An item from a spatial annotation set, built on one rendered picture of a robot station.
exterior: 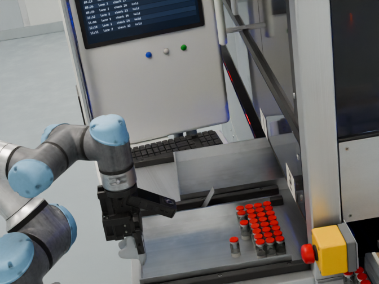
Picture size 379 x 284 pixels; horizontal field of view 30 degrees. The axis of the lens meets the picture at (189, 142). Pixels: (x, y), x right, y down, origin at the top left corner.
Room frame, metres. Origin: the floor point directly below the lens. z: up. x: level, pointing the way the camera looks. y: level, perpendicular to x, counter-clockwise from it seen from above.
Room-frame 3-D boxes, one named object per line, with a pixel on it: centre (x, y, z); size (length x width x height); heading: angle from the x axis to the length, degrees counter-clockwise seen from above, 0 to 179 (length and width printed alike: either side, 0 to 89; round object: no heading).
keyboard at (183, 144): (2.10, 0.09, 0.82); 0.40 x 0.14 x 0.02; 99
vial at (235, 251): (1.36, -0.07, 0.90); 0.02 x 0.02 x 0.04
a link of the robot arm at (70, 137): (1.37, 0.26, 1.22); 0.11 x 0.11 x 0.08; 63
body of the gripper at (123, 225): (1.34, 0.17, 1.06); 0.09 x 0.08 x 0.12; 91
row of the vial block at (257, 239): (1.42, -0.12, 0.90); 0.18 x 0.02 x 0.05; 1
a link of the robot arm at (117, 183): (1.34, 0.16, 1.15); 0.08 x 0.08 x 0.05
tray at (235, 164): (1.76, -0.12, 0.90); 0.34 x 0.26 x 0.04; 91
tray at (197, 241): (1.41, -0.01, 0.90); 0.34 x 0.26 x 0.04; 91
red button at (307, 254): (1.17, -0.21, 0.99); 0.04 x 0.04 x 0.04; 1
